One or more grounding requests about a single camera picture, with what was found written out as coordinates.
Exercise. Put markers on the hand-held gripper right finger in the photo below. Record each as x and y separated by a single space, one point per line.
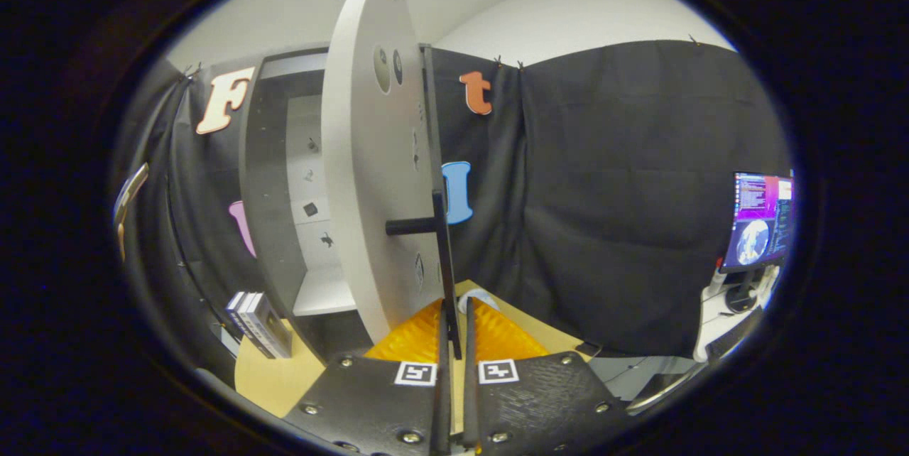
470 399

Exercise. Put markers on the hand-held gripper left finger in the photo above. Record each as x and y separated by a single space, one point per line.
444 399

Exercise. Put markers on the pale grey cabinet door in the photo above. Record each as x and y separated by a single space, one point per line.
362 193

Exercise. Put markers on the dark smartphone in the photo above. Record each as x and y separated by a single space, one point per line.
131 193

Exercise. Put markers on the white blue plastic item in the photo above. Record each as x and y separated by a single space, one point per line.
483 297

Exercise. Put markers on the curved chrome bar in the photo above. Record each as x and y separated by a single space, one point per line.
664 392

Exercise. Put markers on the white side desk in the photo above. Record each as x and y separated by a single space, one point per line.
710 328

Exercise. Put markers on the black backdrop cloth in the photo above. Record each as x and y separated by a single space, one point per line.
625 193

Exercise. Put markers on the grey cabinet body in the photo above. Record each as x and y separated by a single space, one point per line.
273 193

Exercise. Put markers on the black keyboard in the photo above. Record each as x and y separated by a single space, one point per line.
738 339

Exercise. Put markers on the computer monitor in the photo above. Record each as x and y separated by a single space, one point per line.
760 214

